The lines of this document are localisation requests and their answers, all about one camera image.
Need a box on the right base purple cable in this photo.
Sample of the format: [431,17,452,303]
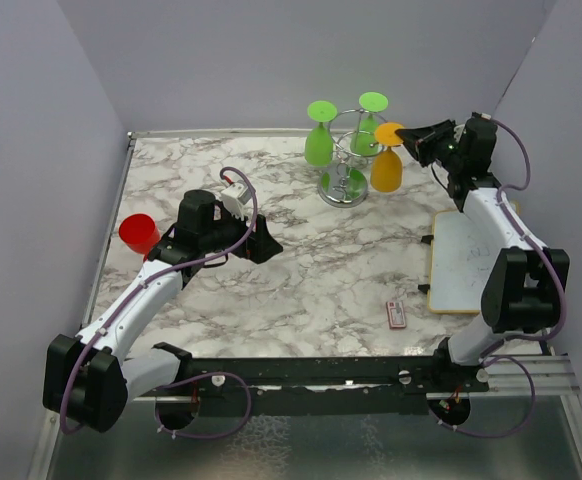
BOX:
[435,355,537,439]

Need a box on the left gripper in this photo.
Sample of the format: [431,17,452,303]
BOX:
[201,201,283,264]

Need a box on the small whiteboard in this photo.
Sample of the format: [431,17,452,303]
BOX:
[427,189,529,314]

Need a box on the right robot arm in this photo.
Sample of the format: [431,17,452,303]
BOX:
[395,113,570,391]

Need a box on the red wine glass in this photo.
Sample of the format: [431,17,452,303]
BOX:
[118,213,161,261]

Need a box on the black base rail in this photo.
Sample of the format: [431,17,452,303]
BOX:
[153,342,488,417]

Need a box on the chrome wine glass rack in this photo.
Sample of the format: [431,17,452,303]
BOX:
[317,107,385,208]

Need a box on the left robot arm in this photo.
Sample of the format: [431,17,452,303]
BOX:
[42,181,283,432]

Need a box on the red white eraser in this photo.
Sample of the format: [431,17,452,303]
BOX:
[386,301,406,330]

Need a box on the orange wine glass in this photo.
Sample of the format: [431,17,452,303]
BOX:
[370,122,403,193]

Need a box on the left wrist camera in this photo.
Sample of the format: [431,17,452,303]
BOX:
[220,173,252,220]

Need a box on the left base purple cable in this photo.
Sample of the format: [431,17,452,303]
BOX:
[154,372,254,442]

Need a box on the green wine glass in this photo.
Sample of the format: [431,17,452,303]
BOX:
[350,92,388,157]
[304,100,338,167]

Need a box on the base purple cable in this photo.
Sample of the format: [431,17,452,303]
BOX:
[435,355,537,439]
[154,372,254,442]

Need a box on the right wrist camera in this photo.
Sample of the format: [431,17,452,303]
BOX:
[454,112,491,141]

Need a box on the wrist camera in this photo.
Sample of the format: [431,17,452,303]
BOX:
[220,173,252,220]
[454,112,491,141]

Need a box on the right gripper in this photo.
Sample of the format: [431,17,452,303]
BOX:
[394,119,463,173]

